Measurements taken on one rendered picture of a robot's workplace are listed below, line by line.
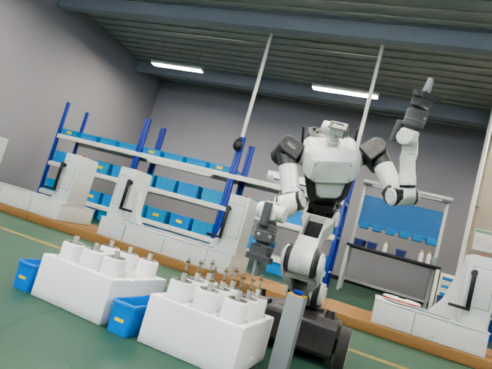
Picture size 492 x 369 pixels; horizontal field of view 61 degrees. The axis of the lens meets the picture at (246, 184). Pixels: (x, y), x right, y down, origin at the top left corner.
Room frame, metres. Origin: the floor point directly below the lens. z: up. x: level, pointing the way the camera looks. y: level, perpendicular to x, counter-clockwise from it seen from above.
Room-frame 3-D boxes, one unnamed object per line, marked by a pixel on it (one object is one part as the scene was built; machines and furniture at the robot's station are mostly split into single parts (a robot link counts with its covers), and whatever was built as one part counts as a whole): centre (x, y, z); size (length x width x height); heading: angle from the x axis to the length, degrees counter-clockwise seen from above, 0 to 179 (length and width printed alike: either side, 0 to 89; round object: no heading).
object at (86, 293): (1.93, 0.50, 0.09); 0.39 x 0.39 x 0.18; 66
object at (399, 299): (3.53, -1.50, 0.30); 0.30 x 0.30 x 0.04
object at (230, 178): (7.24, 1.02, 0.97); 5.51 x 0.64 x 1.94; 71
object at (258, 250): (1.68, -0.13, 0.46); 0.13 x 0.10 x 0.12; 50
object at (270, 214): (1.67, -0.13, 0.58); 0.11 x 0.11 x 0.11; 66
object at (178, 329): (1.73, -0.02, 0.09); 0.39 x 0.39 x 0.18; 68
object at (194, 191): (7.12, 0.83, 0.90); 0.50 x 0.38 x 0.21; 161
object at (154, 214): (7.27, 1.23, 0.36); 0.50 x 0.38 x 0.21; 161
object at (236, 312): (1.58, -0.08, 0.16); 0.10 x 0.10 x 0.18
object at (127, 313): (1.77, 0.27, 0.06); 0.30 x 0.11 x 0.12; 157
